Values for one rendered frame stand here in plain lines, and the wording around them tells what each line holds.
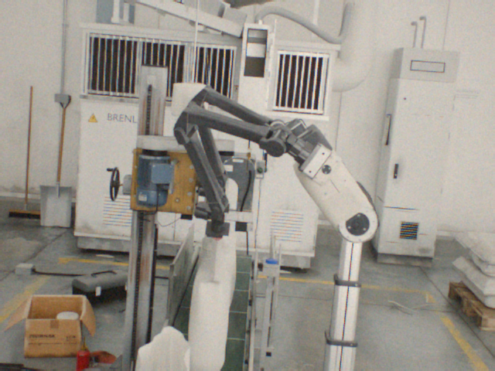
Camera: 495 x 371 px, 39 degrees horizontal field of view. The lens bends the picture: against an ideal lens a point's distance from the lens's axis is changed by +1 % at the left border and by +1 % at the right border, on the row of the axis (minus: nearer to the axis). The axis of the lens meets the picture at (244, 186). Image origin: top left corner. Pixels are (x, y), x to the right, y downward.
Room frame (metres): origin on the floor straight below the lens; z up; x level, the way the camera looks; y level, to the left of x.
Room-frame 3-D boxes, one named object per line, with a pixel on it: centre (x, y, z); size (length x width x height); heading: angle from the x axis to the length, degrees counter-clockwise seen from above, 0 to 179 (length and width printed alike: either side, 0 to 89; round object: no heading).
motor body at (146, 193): (3.31, 0.45, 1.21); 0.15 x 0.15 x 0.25
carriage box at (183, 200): (3.55, 0.41, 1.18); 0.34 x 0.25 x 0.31; 89
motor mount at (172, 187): (3.37, 0.36, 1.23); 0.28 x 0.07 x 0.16; 179
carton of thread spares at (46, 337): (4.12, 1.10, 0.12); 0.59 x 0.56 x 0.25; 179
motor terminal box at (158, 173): (3.21, 0.40, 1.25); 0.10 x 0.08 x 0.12; 114
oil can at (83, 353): (3.75, 0.84, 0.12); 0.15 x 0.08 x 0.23; 179
